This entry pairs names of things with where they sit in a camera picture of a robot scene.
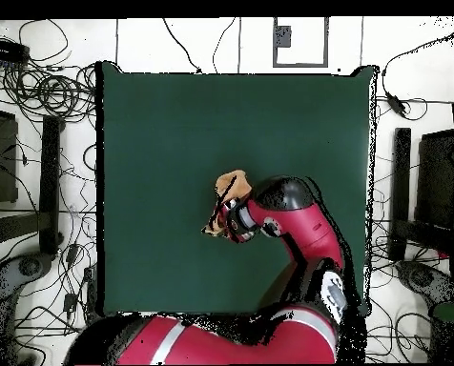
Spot office chair base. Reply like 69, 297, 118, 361
0, 253, 54, 306
396, 260, 454, 306

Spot black box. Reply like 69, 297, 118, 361
415, 129, 454, 226
0, 108, 19, 204

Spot coiled black cables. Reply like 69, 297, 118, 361
1, 64, 97, 123

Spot tan terry towel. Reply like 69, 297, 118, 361
200, 169, 253, 238

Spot black stand base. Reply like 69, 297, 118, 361
387, 127, 454, 262
0, 114, 64, 256

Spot small grey box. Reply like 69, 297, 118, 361
274, 25, 292, 49

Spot black power strip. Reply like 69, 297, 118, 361
0, 36, 31, 64

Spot thin black cable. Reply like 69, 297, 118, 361
212, 16, 237, 73
161, 17, 203, 74

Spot grey square floor frame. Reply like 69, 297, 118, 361
272, 16, 330, 69

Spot dark green table cloth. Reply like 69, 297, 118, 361
95, 60, 379, 317

